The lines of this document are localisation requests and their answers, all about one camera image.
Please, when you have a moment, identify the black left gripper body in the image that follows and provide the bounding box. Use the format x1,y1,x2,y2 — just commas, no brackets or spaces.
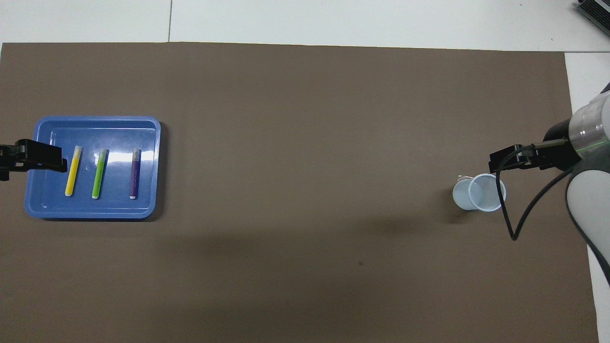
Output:
0,145,18,182

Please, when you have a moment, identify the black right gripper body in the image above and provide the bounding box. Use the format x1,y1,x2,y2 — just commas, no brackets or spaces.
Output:
536,119,580,172

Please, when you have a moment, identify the yellow pen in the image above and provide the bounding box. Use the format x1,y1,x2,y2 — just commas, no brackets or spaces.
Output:
65,146,83,197

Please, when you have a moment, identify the green pen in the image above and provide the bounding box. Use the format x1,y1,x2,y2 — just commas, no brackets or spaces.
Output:
91,149,110,199

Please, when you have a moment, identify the purple pen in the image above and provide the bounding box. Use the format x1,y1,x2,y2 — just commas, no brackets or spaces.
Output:
129,148,142,199

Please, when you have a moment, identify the translucent plastic cup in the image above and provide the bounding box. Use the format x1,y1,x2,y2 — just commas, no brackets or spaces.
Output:
452,174,507,212

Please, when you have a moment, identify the blue plastic tray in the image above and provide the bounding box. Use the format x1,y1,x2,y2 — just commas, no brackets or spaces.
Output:
24,116,162,220

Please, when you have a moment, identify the dark grey ribbed device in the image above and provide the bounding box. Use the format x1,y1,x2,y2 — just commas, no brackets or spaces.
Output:
575,0,610,30

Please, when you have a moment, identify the brown table mat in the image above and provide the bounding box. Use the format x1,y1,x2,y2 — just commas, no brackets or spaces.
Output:
0,42,600,343

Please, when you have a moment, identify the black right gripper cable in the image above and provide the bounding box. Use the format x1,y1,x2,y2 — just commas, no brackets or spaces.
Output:
495,138,575,241

